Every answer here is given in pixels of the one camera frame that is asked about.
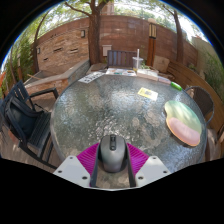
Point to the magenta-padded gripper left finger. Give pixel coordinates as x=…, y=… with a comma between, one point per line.
x=71, y=170

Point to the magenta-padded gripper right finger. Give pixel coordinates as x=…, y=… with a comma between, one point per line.
x=151, y=170

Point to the grey black computer mouse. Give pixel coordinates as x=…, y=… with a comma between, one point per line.
x=113, y=155

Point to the black slatted chair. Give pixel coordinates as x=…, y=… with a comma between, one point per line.
x=40, y=133

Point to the black bag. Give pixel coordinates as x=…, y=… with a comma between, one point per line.
x=21, y=120

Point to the yellow card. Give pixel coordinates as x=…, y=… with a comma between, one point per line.
x=147, y=93

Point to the dark wicker chair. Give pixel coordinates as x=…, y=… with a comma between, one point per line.
x=202, y=101

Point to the green tube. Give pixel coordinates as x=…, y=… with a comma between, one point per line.
x=176, y=86

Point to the small stack of books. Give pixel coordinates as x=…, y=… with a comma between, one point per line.
x=164, y=80

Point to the stone raised planter bed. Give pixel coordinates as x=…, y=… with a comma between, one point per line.
x=66, y=78

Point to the white printed paper strip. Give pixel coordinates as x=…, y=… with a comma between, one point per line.
x=90, y=77

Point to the open book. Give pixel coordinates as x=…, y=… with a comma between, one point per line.
x=147, y=74

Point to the curved wooden bench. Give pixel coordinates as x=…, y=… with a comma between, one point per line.
x=196, y=78

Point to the colourful magazine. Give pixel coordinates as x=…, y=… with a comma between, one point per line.
x=120, y=71

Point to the clear plastic cup with straw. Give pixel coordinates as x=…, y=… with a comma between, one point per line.
x=137, y=64

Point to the beige stone slab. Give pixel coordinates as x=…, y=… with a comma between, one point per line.
x=162, y=63

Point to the dark wooden slatted chair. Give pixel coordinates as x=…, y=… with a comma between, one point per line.
x=120, y=58

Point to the thin curved tree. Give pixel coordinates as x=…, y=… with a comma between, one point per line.
x=35, y=56

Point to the large forked tree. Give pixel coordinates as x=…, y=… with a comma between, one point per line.
x=94, y=40

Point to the slim leaning tree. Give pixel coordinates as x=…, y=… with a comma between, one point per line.
x=180, y=40

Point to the wooden lamp post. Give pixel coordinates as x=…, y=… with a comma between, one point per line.
x=151, y=46

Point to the wall lamp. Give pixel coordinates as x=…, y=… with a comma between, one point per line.
x=83, y=33
x=38, y=50

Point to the white wall box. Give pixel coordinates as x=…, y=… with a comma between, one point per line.
x=107, y=50

